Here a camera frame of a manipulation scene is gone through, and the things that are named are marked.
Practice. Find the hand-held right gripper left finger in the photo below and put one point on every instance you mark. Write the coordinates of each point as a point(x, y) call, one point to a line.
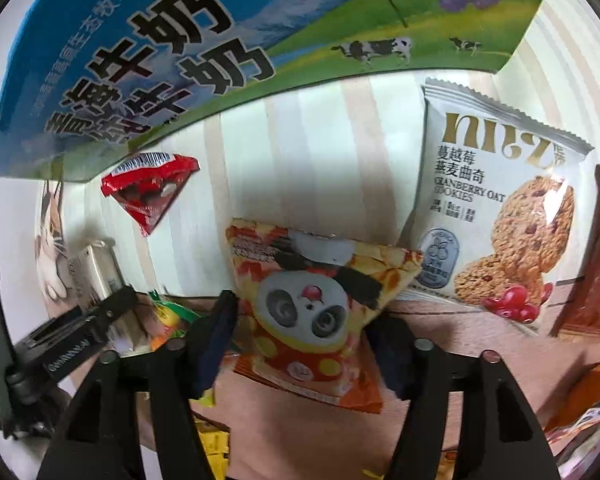
point(215, 347)

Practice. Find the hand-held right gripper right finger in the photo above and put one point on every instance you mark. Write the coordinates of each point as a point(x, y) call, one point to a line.
point(391, 362)

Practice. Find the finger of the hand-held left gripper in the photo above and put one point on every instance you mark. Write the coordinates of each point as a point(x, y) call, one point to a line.
point(117, 305)

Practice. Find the white small box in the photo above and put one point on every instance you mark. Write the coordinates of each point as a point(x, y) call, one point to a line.
point(97, 275)

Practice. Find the orange panda print snack packet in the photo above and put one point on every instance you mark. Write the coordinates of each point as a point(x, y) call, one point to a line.
point(300, 310)

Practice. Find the red triangular snack packet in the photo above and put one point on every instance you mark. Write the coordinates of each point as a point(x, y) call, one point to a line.
point(145, 195)

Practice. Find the blue green milk carton box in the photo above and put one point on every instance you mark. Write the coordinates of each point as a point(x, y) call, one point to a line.
point(180, 60)

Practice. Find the green yellow snack packet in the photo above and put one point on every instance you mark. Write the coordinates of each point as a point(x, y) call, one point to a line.
point(172, 317)

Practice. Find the white cookie packet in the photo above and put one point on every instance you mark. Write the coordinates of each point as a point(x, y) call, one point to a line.
point(480, 185)

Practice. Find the striped cat print mat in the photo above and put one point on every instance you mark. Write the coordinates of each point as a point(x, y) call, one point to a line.
point(305, 160)

